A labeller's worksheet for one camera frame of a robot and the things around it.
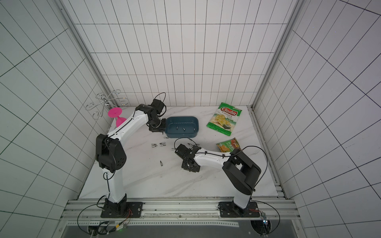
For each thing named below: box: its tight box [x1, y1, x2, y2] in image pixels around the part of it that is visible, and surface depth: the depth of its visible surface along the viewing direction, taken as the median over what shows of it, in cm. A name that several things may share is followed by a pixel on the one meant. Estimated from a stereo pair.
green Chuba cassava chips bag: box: [206, 102, 243, 136], surface depth 112 cm
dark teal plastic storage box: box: [164, 116, 200, 139], surface depth 108 cm
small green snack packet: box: [216, 136, 243, 153], surface depth 97 cm
